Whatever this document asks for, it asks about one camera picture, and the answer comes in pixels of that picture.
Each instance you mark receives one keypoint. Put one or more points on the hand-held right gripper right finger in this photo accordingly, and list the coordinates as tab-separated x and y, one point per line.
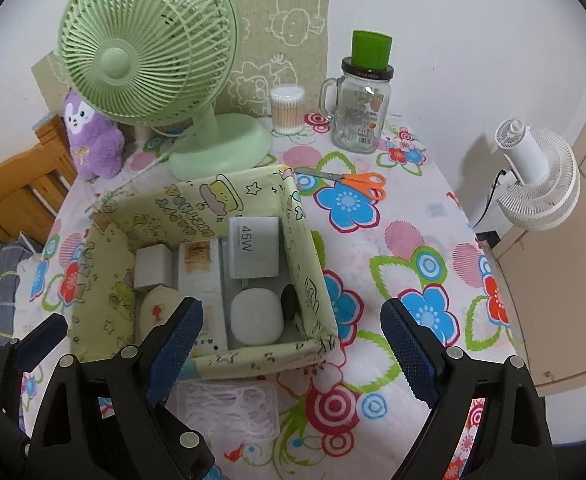
413	355

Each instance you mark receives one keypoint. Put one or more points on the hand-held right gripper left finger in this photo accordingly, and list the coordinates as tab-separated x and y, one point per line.
178	345

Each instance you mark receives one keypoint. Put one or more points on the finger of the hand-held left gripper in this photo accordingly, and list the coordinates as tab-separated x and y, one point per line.
43	342
190	460

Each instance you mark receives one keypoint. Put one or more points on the cream round character pouch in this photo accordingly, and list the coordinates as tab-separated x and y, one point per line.
160	310

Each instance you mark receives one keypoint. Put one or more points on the long white box brown label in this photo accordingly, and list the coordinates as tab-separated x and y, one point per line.
200	280

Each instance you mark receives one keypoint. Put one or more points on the yellow printed fabric storage box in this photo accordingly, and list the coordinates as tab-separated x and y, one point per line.
253	360

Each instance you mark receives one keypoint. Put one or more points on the black car key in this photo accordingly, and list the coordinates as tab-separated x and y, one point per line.
289	302

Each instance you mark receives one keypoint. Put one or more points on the clear plastic floss pick box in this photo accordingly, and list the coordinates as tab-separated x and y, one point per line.
233	407

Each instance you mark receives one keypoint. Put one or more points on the small white cube box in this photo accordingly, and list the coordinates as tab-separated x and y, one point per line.
153	267

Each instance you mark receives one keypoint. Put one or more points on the floral tablecloth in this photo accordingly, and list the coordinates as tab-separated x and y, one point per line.
398	240

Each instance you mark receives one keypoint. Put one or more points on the white charger box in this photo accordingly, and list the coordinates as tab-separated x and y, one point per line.
254	247

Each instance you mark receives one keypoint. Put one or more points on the wooden chair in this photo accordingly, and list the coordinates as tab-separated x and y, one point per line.
13	185

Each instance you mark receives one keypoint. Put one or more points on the beige door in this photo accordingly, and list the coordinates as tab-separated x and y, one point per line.
573	310

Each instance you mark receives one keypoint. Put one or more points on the purple plush toy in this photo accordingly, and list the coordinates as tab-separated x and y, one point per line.
93	150

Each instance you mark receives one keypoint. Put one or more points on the white clip fan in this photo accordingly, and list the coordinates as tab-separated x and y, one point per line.
538	175

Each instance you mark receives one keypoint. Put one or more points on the glass jar mug green lid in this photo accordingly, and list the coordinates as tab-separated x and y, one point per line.
358	110

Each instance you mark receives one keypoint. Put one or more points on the cotton swab container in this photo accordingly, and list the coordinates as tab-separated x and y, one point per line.
288	110

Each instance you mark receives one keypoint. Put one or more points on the green desk fan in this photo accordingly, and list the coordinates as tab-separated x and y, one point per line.
123	60

